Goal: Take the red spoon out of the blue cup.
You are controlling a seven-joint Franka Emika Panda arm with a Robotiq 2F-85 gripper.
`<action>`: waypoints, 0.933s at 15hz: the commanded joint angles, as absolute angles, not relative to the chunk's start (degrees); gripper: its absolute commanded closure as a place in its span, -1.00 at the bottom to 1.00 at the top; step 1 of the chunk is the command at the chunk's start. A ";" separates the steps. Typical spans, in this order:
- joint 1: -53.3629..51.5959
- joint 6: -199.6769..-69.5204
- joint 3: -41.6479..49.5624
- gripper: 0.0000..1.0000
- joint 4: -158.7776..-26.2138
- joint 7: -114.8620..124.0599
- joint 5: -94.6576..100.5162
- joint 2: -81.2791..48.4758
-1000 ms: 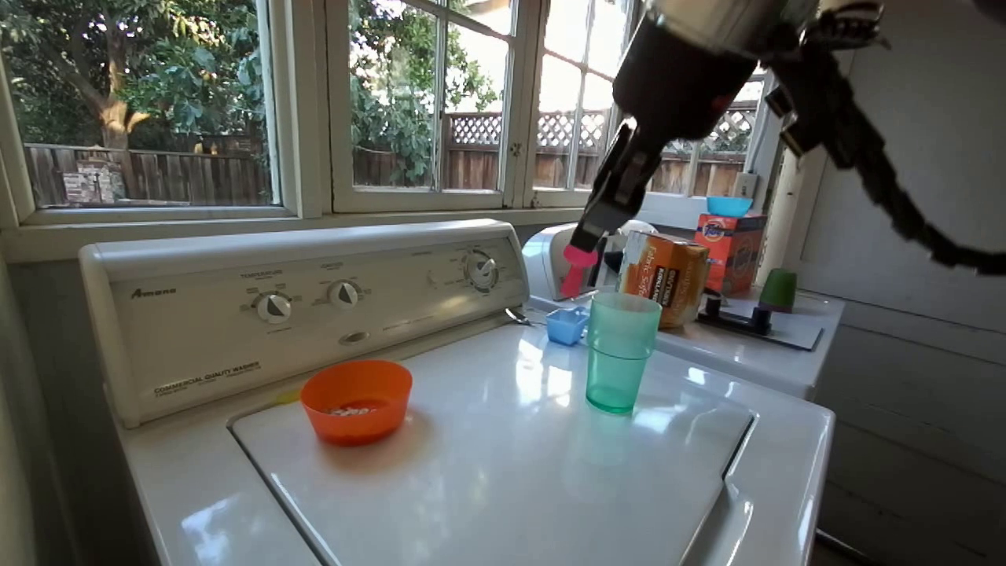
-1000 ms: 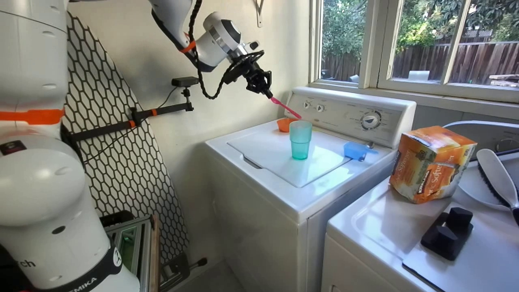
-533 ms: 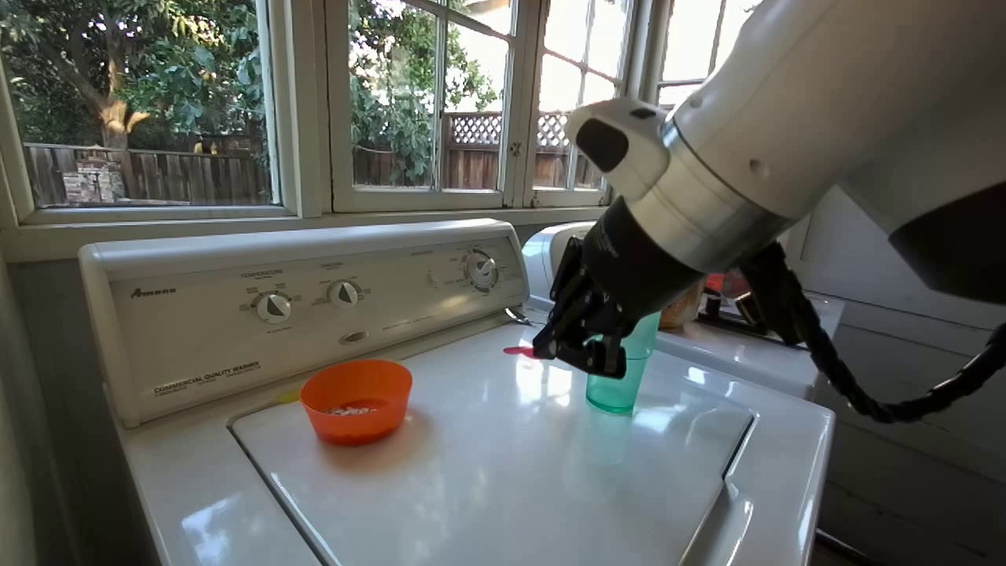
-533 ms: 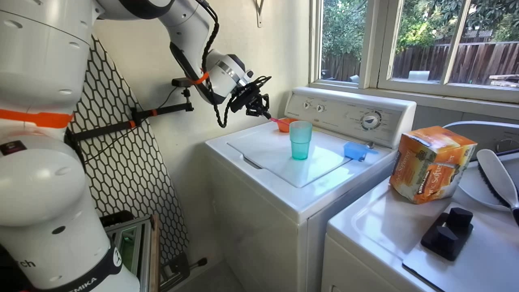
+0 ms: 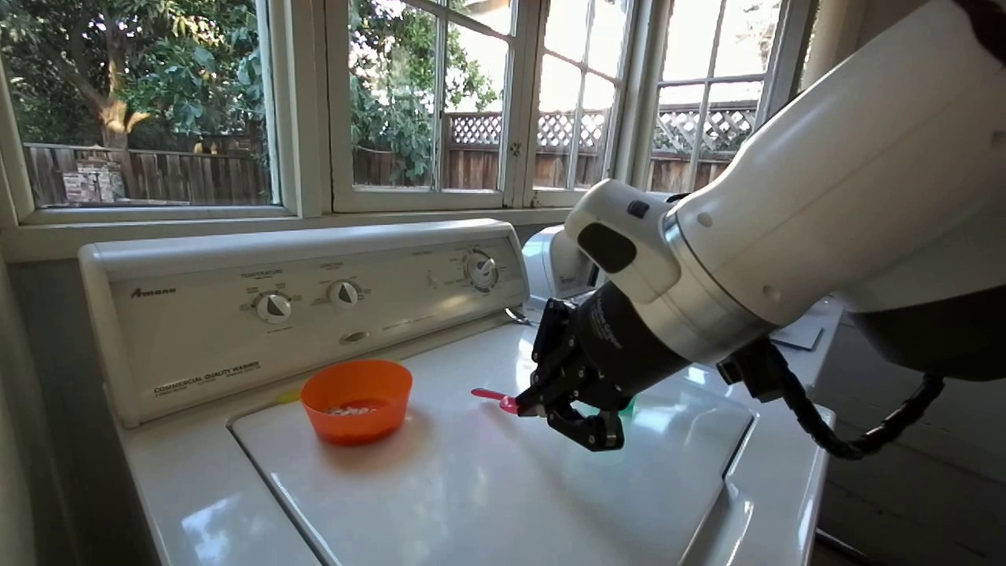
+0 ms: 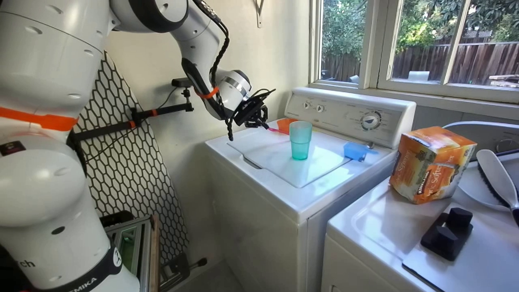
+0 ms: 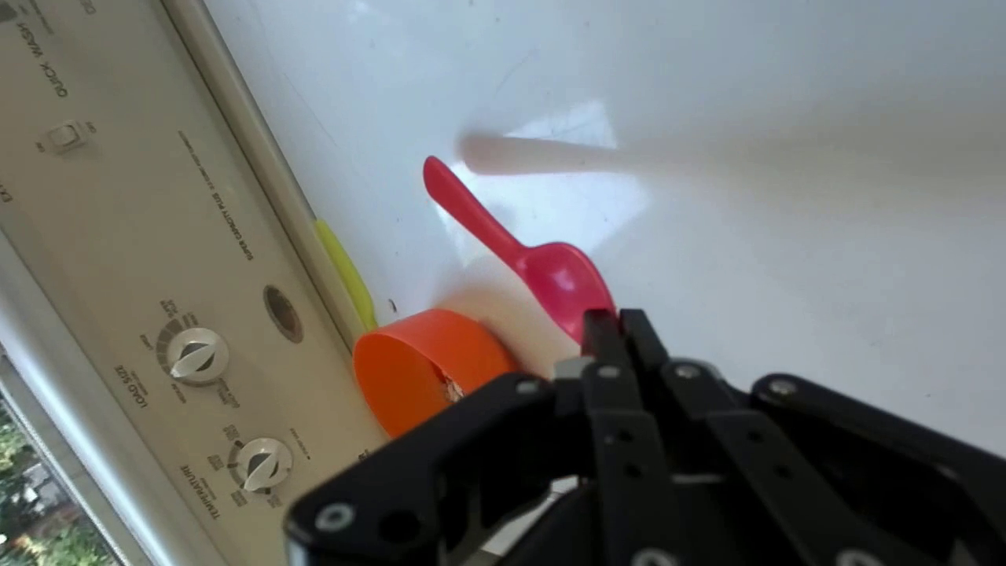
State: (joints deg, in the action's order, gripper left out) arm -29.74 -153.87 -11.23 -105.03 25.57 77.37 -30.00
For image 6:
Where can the washing machine lid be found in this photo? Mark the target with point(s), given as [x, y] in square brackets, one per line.
[279, 162]

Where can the dryer knob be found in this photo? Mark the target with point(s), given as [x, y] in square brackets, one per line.
[507, 145]

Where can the red plastic spoon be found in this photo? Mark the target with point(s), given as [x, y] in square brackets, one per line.
[278, 130]

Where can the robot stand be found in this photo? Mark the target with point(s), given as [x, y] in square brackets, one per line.
[136, 247]

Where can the camera on mount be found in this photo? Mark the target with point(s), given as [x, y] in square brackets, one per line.
[162, 111]

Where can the orange plastic container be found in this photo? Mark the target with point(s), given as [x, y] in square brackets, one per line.
[285, 124]

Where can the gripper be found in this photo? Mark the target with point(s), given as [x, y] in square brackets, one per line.
[248, 109]

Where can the white dryer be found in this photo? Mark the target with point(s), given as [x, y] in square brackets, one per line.
[385, 235]

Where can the blue plastic scoop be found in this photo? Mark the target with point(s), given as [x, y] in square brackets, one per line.
[354, 151]

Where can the large washing machine dial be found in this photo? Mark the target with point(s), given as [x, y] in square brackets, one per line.
[371, 121]

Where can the teal translucent plastic cup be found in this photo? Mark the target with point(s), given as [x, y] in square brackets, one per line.
[300, 142]

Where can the white washing machine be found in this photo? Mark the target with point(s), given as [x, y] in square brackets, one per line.
[263, 194]

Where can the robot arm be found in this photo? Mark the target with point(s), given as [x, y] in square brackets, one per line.
[48, 134]

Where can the honeycomb pattern ironing board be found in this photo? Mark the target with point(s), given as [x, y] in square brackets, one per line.
[129, 170]

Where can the white brush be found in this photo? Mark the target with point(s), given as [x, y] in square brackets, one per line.
[496, 174]

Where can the orange cardboard box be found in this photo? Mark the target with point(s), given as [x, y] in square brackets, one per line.
[429, 166]

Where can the metal wall hook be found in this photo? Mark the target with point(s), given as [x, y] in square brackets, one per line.
[259, 12]

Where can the black plastic block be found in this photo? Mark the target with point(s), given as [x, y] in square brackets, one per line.
[446, 235]

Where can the window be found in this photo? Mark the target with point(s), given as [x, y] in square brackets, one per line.
[425, 44]

